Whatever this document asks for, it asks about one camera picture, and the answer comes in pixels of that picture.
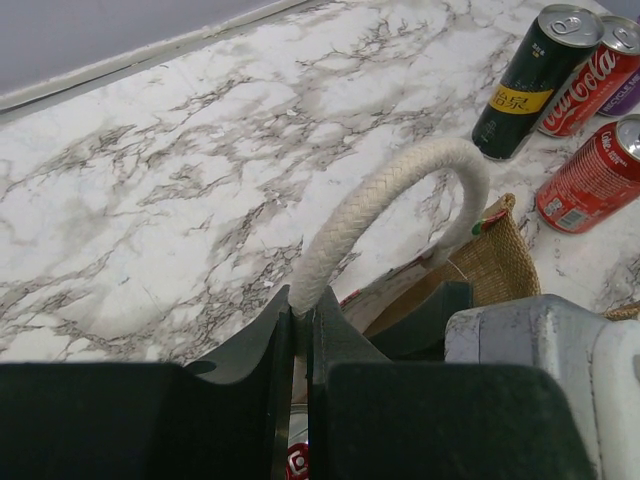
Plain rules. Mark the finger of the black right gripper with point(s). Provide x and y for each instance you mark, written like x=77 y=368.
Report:
x=413 y=326

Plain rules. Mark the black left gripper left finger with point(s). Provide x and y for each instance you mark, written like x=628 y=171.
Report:
x=223 y=416

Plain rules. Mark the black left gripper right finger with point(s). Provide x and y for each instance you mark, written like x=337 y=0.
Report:
x=371 y=417

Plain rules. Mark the red Coke can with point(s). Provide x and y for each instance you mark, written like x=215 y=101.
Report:
x=601 y=178
x=611 y=65

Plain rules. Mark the purple Fanta can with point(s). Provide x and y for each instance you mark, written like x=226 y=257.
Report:
x=624 y=100

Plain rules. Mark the black soda can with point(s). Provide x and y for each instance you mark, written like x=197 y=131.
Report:
x=559 y=41

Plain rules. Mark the red tab soda can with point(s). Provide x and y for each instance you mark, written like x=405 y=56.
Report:
x=297 y=464

